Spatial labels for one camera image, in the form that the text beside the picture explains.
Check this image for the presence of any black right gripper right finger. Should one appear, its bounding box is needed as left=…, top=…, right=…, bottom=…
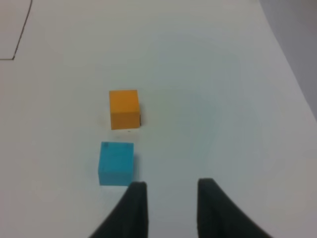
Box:
left=197, top=178, right=270, bottom=238

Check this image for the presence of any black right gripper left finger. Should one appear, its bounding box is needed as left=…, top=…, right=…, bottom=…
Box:
left=91, top=182, right=149, bottom=238

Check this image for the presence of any blue cube block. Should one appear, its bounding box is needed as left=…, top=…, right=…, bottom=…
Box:
left=98, top=142, right=134, bottom=186

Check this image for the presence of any orange cube block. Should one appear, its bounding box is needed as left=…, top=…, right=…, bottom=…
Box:
left=109, top=90, right=141, bottom=130

